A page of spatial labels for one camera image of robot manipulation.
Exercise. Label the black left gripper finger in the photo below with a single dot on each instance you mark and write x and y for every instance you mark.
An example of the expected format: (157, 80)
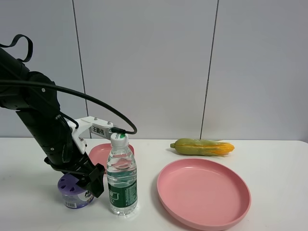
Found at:
(93, 182)

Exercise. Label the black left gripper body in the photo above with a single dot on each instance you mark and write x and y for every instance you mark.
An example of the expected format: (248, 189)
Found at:
(79, 163)

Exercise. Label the purple air freshener jar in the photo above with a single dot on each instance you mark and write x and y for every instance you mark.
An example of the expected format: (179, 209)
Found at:
(74, 197)

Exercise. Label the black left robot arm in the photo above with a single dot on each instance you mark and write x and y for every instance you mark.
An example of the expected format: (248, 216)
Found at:
(39, 110)

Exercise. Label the small pink plate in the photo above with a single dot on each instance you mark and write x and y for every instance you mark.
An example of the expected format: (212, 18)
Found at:
(99, 154)

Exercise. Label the clear water bottle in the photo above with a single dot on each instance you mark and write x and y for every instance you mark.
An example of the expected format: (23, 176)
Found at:
(122, 188)

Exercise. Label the yellow green toy corn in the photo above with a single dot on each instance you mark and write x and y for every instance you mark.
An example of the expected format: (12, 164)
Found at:
(193, 147)

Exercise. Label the large pink plate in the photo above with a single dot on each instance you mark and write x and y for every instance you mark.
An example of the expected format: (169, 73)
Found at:
(203, 194)

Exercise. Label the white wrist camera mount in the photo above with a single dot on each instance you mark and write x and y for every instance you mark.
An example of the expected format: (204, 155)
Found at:
(95, 126)

